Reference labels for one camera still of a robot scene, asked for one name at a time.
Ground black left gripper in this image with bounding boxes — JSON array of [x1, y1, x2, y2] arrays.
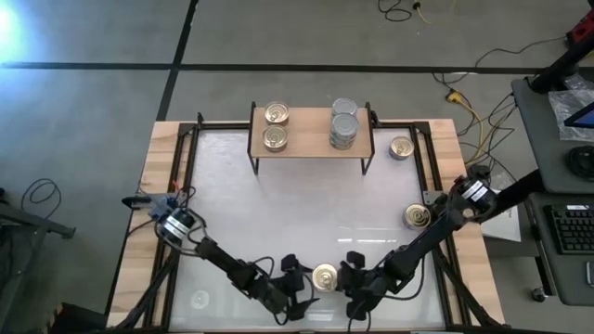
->
[[256, 252, 322, 324]]

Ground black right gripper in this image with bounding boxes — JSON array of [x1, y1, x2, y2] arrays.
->
[[338, 250, 396, 322]]

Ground gold-lid blue-label can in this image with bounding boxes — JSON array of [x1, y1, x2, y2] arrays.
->
[[311, 263, 339, 293], [262, 124, 290, 153], [264, 100, 291, 126], [402, 202, 433, 232], [388, 135, 416, 161]]

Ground wooden shelf black metal frame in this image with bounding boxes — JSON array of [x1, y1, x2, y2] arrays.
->
[[249, 100, 376, 176]]

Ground white paper sheet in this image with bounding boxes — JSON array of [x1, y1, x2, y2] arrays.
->
[[480, 203, 523, 243]]

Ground black support beam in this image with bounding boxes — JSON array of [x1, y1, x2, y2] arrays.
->
[[491, 169, 544, 219]]

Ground grey desk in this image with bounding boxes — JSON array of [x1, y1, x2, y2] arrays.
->
[[510, 76, 594, 195], [526, 192, 594, 307]]

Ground black keyboard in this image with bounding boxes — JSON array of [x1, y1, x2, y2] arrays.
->
[[543, 203, 594, 255]]

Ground black round coil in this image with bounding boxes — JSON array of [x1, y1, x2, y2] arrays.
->
[[564, 144, 594, 180]]

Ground dark grey metal stand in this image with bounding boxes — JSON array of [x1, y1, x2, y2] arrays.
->
[[0, 187, 78, 334]]

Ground clear plastic bag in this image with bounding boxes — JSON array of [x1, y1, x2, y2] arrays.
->
[[548, 87, 594, 143]]

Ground blue-screen tablet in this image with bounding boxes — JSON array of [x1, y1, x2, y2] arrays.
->
[[563, 101, 594, 130]]

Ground black stand pole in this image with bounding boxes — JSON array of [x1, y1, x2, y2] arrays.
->
[[528, 39, 594, 94]]

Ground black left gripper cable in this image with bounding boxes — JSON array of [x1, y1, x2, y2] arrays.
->
[[250, 255, 291, 327]]

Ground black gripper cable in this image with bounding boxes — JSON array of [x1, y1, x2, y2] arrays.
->
[[250, 255, 291, 327], [350, 257, 426, 334]]

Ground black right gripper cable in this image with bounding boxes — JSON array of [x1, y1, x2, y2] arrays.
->
[[350, 257, 426, 334]]

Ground black metal table frame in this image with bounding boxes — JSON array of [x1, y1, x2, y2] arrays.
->
[[105, 110, 507, 334]]

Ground yellow extension cord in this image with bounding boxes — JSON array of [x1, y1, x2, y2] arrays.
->
[[444, 90, 486, 166]]

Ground black floor cable loop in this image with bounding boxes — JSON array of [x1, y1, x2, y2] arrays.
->
[[20, 178, 62, 219]]

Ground yellow floor cable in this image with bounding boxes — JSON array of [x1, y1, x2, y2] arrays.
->
[[415, 2, 458, 27]]

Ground long black floor cable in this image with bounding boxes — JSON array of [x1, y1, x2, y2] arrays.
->
[[473, 35, 568, 70]]

